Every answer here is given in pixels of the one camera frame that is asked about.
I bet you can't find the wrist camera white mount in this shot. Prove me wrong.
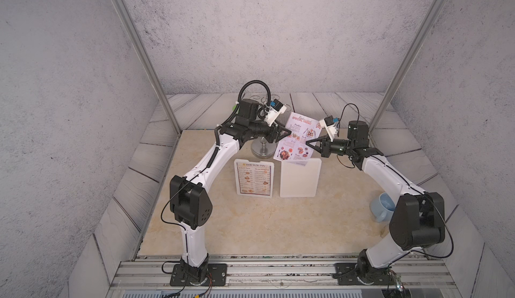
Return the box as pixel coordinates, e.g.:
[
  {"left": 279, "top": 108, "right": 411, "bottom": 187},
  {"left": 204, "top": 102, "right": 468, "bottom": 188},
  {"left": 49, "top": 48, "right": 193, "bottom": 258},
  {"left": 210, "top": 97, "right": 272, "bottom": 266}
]
[
  {"left": 264, "top": 99, "right": 287, "bottom": 126},
  {"left": 319, "top": 116, "right": 339, "bottom": 142}
]

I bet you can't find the chrome glass holder stand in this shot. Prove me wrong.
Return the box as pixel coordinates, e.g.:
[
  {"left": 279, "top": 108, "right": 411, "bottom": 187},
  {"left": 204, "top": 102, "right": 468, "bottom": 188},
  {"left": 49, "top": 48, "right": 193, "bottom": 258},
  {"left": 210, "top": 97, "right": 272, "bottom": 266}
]
[{"left": 250, "top": 93, "right": 292, "bottom": 160}]

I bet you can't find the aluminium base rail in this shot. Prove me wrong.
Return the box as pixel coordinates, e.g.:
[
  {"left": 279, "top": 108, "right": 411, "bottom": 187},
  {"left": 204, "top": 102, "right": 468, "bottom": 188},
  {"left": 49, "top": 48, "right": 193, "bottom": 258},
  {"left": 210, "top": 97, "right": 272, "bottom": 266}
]
[{"left": 107, "top": 255, "right": 461, "bottom": 297}]

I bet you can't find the white menu rack right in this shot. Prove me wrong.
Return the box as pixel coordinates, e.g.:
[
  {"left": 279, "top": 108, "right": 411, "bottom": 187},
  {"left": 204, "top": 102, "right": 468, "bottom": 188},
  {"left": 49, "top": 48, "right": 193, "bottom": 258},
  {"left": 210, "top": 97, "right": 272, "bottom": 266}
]
[{"left": 280, "top": 158, "right": 322, "bottom": 198}]

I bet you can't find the light blue cup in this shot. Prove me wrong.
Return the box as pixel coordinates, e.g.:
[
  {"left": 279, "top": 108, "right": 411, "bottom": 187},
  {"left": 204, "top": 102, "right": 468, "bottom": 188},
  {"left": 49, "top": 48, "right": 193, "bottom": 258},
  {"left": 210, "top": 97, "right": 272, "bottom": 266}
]
[{"left": 370, "top": 192, "right": 396, "bottom": 223}]

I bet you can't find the dim sum inn menu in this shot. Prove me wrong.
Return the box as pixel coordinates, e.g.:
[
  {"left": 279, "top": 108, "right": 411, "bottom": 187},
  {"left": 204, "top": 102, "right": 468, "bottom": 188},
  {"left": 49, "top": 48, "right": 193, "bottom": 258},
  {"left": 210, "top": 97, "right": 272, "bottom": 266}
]
[{"left": 236, "top": 162, "right": 272, "bottom": 197}]

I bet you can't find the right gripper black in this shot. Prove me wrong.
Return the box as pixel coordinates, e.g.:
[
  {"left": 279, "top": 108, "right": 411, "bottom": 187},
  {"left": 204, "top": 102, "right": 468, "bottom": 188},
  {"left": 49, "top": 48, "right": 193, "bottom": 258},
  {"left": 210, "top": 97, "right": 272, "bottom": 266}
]
[{"left": 306, "top": 134, "right": 355, "bottom": 159}]

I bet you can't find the white menu rack left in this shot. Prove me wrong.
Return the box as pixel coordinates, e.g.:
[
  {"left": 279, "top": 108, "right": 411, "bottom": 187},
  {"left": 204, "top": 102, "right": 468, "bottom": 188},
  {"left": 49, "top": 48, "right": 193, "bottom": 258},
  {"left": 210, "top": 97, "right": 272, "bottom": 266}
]
[{"left": 233, "top": 159, "right": 275, "bottom": 199}]

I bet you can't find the pink special menu sheet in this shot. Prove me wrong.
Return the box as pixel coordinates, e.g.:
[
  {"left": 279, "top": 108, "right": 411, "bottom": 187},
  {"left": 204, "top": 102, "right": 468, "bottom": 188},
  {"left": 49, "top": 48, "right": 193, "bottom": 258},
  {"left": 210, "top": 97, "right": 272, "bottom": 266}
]
[{"left": 273, "top": 112, "right": 322, "bottom": 166}]

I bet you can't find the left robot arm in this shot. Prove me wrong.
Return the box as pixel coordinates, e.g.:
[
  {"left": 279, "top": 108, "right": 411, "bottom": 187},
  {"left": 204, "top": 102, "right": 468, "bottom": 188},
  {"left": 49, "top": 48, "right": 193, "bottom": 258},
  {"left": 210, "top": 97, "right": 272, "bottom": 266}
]
[{"left": 166, "top": 99, "right": 291, "bottom": 287}]

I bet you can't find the white menu rack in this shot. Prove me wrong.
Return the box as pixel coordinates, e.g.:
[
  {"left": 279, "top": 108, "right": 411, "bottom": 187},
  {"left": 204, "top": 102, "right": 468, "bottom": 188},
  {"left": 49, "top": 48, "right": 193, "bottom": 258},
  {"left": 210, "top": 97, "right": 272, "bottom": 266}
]
[
  {"left": 280, "top": 158, "right": 322, "bottom": 198},
  {"left": 233, "top": 159, "right": 275, "bottom": 199}
]

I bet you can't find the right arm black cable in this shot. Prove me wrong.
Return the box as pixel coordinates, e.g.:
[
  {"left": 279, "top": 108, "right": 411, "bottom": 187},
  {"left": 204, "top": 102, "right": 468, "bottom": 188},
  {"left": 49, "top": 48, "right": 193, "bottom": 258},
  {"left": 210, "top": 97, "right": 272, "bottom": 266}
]
[{"left": 335, "top": 103, "right": 455, "bottom": 259}]

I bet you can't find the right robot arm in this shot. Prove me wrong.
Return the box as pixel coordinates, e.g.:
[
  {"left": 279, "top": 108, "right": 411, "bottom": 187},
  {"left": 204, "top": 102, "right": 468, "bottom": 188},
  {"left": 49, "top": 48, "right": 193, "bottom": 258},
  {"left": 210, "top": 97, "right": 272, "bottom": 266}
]
[{"left": 306, "top": 116, "right": 446, "bottom": 285}]

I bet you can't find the right metal frame post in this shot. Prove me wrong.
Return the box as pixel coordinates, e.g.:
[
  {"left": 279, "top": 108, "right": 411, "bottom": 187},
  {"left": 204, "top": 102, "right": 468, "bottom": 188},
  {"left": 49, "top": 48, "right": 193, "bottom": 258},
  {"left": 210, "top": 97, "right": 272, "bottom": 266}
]
[{"left": 369, "top": 0, "right": 447, "bottom": 133}]

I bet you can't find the left metal frame post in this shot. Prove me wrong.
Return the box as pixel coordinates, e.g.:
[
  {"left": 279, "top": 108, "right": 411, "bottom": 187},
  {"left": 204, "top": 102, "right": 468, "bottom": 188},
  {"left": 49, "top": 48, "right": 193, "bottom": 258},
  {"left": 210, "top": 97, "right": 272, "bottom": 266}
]
[{"left": 111, "top": 0, "right": 182, "bottom": 136}]

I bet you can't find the metal frame post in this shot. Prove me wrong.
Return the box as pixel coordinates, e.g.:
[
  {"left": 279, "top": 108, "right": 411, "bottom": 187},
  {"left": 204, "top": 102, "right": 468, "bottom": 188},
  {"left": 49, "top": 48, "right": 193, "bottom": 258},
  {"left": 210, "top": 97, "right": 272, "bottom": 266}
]
[
  {"left": 111, "top": 0, "right": 182, "bottom": 136},
  {"left": 369, "top": 0, "right": 447, "bottom": 133}
]

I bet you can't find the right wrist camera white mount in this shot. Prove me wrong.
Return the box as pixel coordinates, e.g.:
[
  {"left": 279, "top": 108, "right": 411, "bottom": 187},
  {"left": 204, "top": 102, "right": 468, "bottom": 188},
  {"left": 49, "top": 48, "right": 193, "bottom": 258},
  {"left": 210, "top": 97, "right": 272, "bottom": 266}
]
[{"left": 319, "top": 116, "right": 339, "bottom": 142}]

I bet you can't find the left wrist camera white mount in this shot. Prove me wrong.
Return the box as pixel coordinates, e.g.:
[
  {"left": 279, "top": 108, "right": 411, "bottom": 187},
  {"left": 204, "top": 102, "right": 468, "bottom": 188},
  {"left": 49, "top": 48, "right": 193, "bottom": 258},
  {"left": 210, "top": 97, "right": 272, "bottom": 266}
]
[{"left": 264, "top": 99, "right": 287, "bottom": 126}]

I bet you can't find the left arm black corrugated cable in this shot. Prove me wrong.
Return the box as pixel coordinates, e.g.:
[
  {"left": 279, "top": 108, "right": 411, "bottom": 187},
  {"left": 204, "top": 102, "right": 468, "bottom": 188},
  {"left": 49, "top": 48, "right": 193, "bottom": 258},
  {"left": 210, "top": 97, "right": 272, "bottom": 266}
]
[{"left": 204, "top": 79, "right": 272, "bottom": 170}]

